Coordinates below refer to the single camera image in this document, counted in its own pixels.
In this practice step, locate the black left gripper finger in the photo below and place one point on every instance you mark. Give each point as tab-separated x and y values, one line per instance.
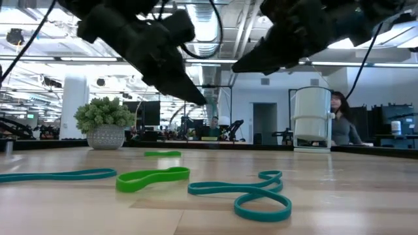
183	86

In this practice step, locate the green rubber band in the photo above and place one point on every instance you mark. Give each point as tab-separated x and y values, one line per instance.
130	186
163	153

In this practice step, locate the teal rubber band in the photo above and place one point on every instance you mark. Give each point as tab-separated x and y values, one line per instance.
49	176
261	216

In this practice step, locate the background black robot arm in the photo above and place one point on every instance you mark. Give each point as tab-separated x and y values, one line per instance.
16	129

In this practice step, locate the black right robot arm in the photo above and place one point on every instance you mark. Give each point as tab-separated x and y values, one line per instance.
352	16

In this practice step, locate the bright ceiling light panel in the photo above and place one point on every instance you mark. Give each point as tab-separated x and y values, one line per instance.
339	44

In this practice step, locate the black monitor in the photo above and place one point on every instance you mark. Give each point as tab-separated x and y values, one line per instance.
150	112

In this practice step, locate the person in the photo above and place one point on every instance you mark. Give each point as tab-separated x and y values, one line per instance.
343	130
214	129

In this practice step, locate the grey doorway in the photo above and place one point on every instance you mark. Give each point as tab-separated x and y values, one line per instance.
264	124

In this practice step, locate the white cylindrical canister on stand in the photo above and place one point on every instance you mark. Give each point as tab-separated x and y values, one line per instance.
311	111

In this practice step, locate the long ceiling light strip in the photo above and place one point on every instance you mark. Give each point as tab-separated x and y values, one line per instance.
88	59

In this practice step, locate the green plant in patterned pot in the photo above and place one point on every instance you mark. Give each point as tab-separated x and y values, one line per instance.
104	137

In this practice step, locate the white building pillar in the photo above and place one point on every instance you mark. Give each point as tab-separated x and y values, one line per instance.
73	104

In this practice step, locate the black panel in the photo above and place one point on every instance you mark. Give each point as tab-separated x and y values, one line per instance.
357	120

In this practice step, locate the dark equipment rack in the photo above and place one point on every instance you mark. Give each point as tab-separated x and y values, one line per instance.
392	112

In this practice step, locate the white jar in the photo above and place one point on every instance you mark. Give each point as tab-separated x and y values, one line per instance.
396	128

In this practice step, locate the green exit sign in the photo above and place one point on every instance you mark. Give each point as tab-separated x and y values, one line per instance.
30	115

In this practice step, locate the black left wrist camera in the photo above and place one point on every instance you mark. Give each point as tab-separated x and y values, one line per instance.
179	27

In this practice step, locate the silver ribbed ventilation duct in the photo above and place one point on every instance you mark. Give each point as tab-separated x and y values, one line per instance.
205	19

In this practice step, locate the black aluminium table frame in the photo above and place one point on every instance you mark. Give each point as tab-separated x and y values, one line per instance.
49	144

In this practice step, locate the grey metal post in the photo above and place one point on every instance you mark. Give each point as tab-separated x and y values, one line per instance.
8	147

